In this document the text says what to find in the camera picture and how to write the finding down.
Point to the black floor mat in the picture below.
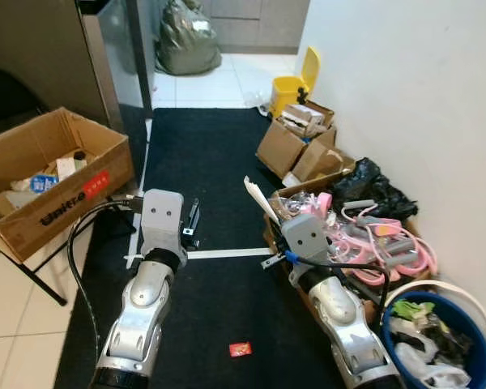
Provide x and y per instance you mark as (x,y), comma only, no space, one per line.
(211,162)
(227,308)

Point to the white paper scrap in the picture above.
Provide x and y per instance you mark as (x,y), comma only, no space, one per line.
(259,197)

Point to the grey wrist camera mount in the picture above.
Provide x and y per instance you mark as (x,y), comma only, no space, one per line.
(160,219)
(306,241)

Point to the blue rubbish bucket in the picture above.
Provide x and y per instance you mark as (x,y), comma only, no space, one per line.
(478,356)

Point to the black chair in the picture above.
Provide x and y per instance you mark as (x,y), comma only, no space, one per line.
(8,93)

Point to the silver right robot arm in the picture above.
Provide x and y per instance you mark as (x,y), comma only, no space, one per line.
(340,316)

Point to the green crumpled wrapper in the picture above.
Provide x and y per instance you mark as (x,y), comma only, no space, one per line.
(413,309)

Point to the black plastic bag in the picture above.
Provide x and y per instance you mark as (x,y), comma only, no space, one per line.
(377,190)

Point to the white crumpled paper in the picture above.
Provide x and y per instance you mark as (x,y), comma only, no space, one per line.
(421,365)

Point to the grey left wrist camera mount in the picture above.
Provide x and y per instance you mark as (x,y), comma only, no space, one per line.
(160,219)

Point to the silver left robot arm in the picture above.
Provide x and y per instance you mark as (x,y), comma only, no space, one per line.
(142,316)

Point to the black folding stand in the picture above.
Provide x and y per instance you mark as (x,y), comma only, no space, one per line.
(32,279)

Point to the large printed cardboard box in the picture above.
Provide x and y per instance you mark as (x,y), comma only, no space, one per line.
(57,219)

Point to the yellow pedal bin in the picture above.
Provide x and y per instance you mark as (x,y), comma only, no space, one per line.
(287,89)

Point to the grey metal cabinet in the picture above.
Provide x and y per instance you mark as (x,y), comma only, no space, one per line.
(40,44)

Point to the blue and white packet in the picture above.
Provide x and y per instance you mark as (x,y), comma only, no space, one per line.
(43,183)

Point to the red packet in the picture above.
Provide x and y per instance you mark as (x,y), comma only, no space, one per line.
(240,349)

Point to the grey-green rubbish bag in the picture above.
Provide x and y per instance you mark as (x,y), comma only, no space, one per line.
(188,40)

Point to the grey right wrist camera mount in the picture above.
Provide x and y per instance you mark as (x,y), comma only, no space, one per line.
(306,241)

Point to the small open cardboard box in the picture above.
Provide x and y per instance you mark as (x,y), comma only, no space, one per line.
(279,150)

